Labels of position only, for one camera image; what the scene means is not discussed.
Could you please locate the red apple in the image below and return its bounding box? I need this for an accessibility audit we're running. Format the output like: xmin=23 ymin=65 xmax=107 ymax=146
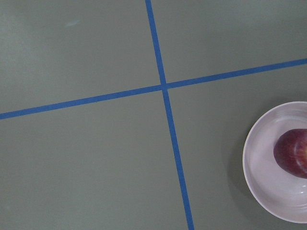
xmin=273 ymin=129 xmax=307 ymax=179

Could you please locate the pink plate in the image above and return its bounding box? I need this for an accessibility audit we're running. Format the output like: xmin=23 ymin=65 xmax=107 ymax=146
xmin=242 ymin=101 xmax=307 ymax=224

